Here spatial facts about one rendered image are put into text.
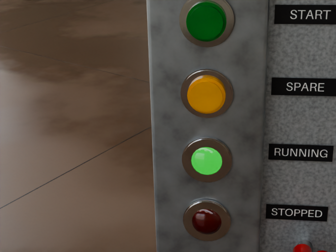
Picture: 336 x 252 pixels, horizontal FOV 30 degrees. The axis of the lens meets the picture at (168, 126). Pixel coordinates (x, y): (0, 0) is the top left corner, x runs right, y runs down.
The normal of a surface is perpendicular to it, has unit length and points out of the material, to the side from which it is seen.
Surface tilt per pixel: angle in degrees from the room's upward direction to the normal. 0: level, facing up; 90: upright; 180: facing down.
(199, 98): 90
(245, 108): 90
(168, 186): 90
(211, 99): 90
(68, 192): 0
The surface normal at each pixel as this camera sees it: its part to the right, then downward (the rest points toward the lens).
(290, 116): -0.13, 0.40
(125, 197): -0.03, -0.91
